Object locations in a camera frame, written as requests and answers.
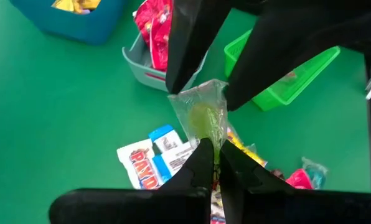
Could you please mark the green plastic basket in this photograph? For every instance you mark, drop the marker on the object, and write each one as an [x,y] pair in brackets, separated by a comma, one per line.
[297,87]

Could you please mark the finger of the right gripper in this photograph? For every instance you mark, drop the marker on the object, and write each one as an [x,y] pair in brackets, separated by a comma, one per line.
[195,37]
[266,53]

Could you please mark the white PayDay candy bar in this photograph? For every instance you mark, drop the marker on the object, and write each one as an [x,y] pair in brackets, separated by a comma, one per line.
[135,161]

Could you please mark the dark blue plastic bin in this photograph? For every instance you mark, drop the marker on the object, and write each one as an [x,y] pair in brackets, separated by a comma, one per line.
[79,29]

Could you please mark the teal candy in clear wrapper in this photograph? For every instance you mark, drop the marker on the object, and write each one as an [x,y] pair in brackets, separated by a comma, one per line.
[317,174]

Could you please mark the white blue Hershey's bar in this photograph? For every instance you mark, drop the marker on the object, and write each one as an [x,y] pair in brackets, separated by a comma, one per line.
[177,158]
[168,143]

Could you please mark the green candy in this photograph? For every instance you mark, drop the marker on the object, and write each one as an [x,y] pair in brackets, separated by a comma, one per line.
[201,115]

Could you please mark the yellow Sour Patch candy pack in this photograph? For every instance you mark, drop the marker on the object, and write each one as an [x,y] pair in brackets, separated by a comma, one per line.
[64,4]
[90,3]
[247,151]

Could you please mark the light teal plastic bin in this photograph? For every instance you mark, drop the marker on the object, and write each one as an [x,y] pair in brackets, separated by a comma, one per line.
[142,71]

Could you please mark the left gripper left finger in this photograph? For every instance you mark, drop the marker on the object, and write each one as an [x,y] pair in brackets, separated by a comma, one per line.
[201,168]

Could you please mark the pile of candy packets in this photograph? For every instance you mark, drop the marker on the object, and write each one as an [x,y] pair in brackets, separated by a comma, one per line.
[48,109]

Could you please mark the red Skittles candy pack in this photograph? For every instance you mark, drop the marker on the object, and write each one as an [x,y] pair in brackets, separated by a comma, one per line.
[148,15]
[160,49]
[299,183]

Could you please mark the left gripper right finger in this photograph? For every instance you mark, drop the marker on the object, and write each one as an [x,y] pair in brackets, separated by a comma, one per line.
[238,174]

